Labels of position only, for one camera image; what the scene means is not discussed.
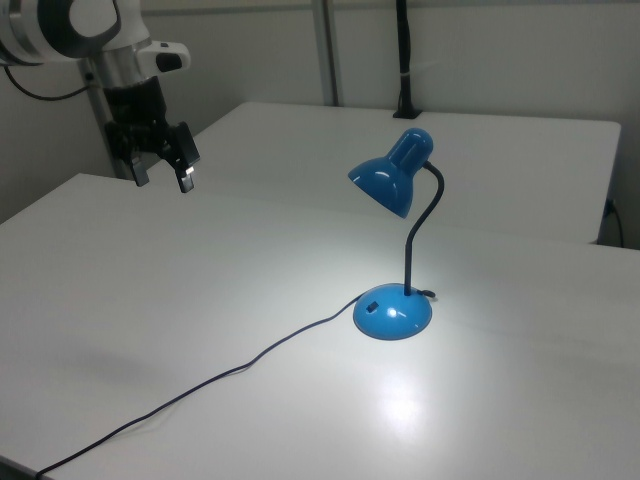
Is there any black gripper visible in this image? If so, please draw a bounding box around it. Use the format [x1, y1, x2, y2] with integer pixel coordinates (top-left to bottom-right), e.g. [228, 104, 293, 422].
[103, 76, 202, 195]

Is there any blue gooseneck desk lamp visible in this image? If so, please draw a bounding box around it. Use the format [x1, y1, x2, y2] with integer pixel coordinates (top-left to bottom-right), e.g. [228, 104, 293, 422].
[347, 127, 446, 342]

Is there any grey metal stand post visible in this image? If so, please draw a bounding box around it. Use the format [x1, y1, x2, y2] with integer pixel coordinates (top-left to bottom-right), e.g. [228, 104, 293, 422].
[81, 58, 132, 180]

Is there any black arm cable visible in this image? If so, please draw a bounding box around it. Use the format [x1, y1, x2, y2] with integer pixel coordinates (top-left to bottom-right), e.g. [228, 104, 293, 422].
[3, 64, 92, 102]

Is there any grey partition frame post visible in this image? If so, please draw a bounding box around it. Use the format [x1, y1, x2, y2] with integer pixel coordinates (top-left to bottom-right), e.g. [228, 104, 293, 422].
[311, 0, 345, 108]

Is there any black lamp power cord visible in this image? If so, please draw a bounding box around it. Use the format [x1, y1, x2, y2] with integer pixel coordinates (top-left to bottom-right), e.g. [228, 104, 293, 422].
[34, 287, 437, 480]

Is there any black clamped camera pole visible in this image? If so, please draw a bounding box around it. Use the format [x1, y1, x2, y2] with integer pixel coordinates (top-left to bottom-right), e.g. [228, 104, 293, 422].
[392, 0, 424, 120]

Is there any black wall cable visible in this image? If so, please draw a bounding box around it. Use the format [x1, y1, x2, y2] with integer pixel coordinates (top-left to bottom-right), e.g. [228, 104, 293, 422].
[604, 198, 627, 247]

